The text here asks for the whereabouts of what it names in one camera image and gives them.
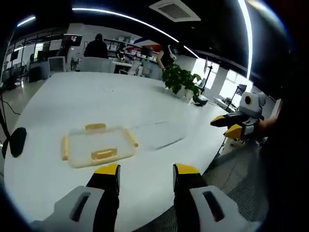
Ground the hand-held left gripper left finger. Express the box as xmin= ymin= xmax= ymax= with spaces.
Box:
xmin=30 ymin=163 xmax=121 ymax=232

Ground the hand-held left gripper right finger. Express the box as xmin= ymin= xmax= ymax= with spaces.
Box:
xmin=172 ymin=163 xmax=262 ymax=232

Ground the clear lid with yellow clips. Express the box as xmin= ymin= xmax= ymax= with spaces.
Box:
xmin=60 ymin=122 xmax=139 ymax=169

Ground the grey mesh office chair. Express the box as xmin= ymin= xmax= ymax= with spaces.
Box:
xmin=140 ymin=139 xmax=271 ymax=232

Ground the black tripod stand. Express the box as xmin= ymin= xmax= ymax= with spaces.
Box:
xmin=193 ymin=56 xmax=213 ymax=107

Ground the person's dark clothing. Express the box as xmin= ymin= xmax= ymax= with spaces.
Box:
xmin=263 ymin=14 xmax=309 ymax=218

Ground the transparent plastic sheet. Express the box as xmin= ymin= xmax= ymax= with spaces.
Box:
xmin=130 ymin=120 xmax=188 ymax=152

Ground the green potted plant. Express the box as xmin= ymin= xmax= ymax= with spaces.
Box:
xmin=161 ymin=64 xmax=202 ymax=102

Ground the long ceiling light strip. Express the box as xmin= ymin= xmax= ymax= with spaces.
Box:
xmin=71 ymin=7 xmax=201 ymax=58
xmin=238 ymin=0 xmax=254 ymax=79

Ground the black oval pad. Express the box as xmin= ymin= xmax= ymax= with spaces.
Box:
xmin=9 ymin=127 xmax=27 ymax=158

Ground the black floor stand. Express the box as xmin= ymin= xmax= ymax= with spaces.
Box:
xmin=0 ymin=93 xmax=12 ymax=160

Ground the ceiling air vent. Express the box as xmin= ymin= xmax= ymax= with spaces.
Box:
xmin=148 ymin=0 xmax=201 ymax=23

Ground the white office chair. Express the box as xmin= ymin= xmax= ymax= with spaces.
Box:
xmin=47 ymin=56 xmax=67 ymax=78

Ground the dark wall monitor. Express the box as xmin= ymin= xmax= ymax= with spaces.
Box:
xmin=63 ymin=33 xmax=84 ymax=47

